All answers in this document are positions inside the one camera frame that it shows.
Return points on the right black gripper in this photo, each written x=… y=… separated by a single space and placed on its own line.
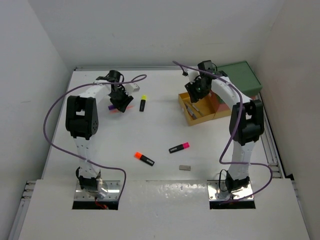
x=194 y=96

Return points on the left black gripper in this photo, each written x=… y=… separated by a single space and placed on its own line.
x=122 y=105

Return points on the red clear pen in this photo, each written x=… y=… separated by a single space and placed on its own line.
x=113 y=111
x=195 y=117

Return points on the red drawer box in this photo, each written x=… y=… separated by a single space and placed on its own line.
x=217 y=103

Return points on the yellow bottom drawer box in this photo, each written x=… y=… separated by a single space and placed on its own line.
x=204 y=106

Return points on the blue clear pen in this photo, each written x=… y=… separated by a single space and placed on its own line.
x=189 y=111

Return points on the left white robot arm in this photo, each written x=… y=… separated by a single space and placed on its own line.
x=82 y=122

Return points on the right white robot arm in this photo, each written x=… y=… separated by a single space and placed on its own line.
x=246 y=121

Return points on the purple highlighter marker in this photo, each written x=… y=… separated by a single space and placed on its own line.
x=111 y=107

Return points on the yellow highlighter marker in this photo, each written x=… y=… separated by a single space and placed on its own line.
x=142 y=103

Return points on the green top drawer box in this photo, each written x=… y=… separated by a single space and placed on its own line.
x=243 y=77

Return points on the orange highlighter marker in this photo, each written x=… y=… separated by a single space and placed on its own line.
x=144 y=158

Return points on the pink highlighter marker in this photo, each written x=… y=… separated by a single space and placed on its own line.
x=179 y=147

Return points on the grey eraser block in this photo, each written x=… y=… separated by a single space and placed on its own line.
x=184 y=168

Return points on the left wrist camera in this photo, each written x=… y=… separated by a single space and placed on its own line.
x=131 y=88

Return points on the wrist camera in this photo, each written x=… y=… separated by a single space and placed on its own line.
x=131 y=88
x=191 y=74

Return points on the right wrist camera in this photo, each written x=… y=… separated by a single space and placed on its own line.
x=191 y=74

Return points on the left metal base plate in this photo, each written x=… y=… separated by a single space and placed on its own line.
x=109 y=191

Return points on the metal base plate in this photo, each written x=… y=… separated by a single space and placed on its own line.
x=109 y=191
x=219 y=193

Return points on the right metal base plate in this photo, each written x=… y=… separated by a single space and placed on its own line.
x=219 y=193

